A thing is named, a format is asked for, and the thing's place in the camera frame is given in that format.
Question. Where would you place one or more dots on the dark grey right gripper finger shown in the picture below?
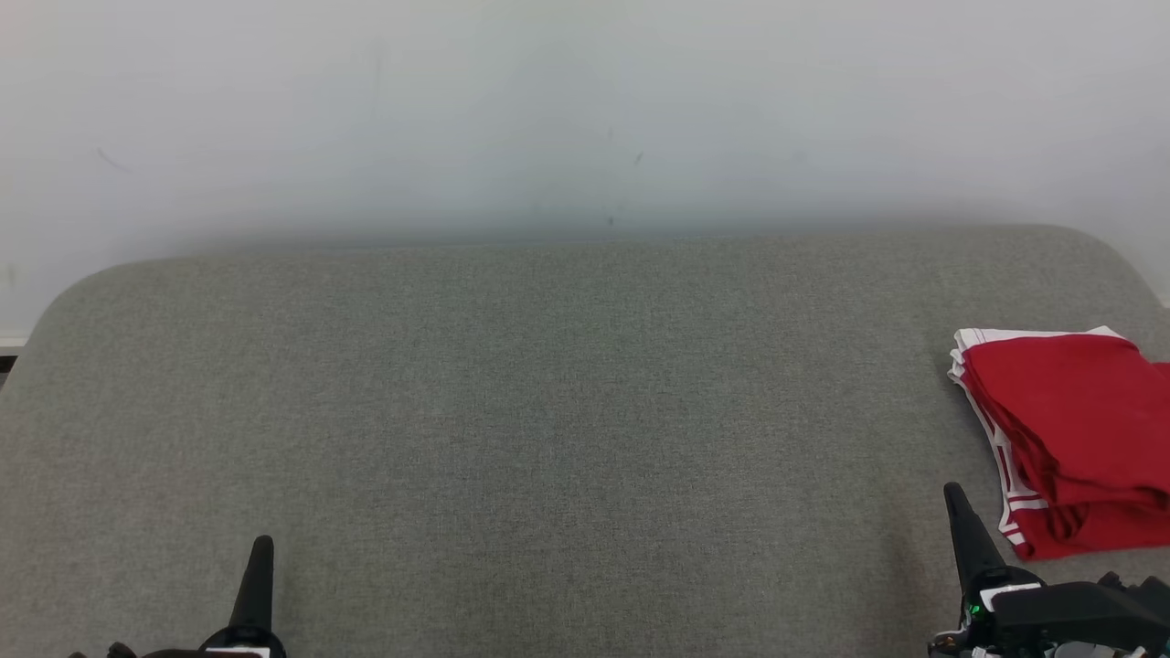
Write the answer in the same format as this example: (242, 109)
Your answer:
(971, 544)

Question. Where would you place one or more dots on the red jersey with white sleeves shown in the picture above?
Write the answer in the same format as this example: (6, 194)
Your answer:
(1097, 530)

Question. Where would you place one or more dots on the dark wall baseboard strip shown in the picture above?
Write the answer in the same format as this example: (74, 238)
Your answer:
(9, 356)

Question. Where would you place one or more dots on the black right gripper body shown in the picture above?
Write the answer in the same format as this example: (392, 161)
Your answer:
(1079, 621)

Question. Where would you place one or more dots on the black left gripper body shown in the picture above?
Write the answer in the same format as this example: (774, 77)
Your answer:
(242, 638)

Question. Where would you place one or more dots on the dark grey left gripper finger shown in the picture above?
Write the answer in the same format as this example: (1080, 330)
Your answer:
(256, 594)

